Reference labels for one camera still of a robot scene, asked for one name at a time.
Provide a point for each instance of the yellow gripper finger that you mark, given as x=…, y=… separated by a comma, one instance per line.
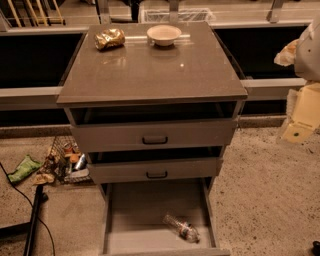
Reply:
x=287, y=55
x=293, y=133

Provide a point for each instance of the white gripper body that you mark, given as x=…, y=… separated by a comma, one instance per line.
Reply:
x=308, y=56

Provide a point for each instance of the clear plastic water bottle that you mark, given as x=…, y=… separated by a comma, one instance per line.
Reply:
x=183, y=228

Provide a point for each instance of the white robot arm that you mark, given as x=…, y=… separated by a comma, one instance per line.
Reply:
x=307, y=61

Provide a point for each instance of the grey top drawer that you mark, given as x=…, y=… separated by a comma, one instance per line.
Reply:
x=153, y=135

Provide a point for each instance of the grey drawer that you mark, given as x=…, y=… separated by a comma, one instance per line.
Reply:
x=153, y=135
x=155, y=170
x=134, y=213

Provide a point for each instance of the grey drawer cabinet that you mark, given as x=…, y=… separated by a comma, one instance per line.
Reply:
x=141, y=82

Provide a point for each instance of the grey bottom drawer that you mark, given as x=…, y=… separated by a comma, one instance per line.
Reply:
x=134, y=213

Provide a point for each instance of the grey middle drawer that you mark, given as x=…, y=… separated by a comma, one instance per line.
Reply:
x=155, y=170

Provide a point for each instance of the white bowl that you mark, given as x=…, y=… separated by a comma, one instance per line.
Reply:
x=163, y=35

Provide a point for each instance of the gold crumpled snack bag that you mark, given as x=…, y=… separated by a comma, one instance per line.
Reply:
x=109, y=38

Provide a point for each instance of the silver can in basket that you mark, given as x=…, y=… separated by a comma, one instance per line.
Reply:
x=81, y=163

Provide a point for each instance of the yellow snack bag on floor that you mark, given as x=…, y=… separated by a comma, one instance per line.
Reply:
x=43, y=178

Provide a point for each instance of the green snack bag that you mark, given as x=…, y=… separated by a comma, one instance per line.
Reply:
x=25, y=168

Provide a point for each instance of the black stand leg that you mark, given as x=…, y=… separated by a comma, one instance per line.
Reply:
x=27, y=229

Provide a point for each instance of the grey metal rail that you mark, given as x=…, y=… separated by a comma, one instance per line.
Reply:
x=35, y=98

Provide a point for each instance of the white wire basket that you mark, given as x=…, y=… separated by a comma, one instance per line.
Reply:
x=182, y=15

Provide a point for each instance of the wire basket with items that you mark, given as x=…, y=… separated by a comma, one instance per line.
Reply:
x=60, y=160

